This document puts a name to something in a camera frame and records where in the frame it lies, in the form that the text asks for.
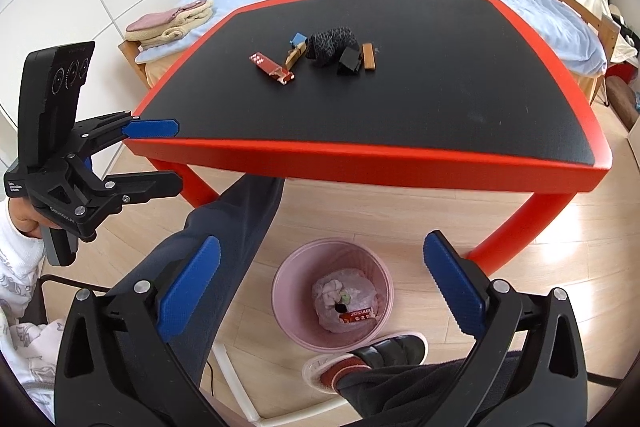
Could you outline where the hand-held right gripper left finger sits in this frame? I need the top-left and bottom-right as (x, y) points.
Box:
(55, 234), (226, 427)

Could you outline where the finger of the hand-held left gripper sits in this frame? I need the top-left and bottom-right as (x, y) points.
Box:
(102, 171), (184, 208)
(74, 111), (181, 158)

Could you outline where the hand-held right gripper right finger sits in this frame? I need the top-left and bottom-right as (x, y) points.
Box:
(422, 229), (589, 427)

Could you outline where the pink waste bin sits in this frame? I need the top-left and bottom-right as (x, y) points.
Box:
(271, 239), (395, 353)

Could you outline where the red packet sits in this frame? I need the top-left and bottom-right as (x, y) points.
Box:
(249, 52), (297, 86)

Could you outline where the blue and wooden block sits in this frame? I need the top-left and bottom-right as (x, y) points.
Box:
(283, 32), (309, 69)

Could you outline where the black knitted sock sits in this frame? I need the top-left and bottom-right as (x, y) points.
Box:
(305, 26), (360, 68)

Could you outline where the black small box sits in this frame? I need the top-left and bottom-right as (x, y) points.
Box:
(336, 47), (364, 76)

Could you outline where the person's left hand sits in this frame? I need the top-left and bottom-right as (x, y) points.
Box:
(9, 199), (44, 239)

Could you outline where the person's left leg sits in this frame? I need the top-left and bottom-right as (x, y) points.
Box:
(107, 174), (286, 410)

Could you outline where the person's leg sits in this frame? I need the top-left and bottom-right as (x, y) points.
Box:
(107, 174), (286, 410)
(334, 351), (528, 427)

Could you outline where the black and white shoe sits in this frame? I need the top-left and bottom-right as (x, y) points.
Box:
(302, 331), (429, 391)

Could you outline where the red wrapper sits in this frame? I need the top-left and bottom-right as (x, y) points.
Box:
(339, 307), (376, 323)

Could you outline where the pink folded towel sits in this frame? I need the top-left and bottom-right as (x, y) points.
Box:
(125, 7), (190, 34)

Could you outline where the person's right leg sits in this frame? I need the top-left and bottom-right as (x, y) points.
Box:
(334, 351), (528, 427)

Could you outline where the beige folded towel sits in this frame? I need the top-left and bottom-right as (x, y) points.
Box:
(125, 0), (216, 48)

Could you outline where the translucent plastic bag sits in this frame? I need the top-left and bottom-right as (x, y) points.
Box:
(311, 270), (379, 333)

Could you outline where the patterned white garment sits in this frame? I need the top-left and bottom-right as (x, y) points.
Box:
(0, 257), (67, 424)

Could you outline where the red and black table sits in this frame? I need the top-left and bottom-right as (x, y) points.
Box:
(122, 0), (614, 269)

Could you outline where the light blue bedsheet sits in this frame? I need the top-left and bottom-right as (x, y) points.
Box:
(135, 0), (609, 76)

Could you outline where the bed with blue sheet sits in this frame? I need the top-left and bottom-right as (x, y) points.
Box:
(117, 0), (622, 108)

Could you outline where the white tube frame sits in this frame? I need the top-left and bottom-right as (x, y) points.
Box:
(212, 341), (353, 421)

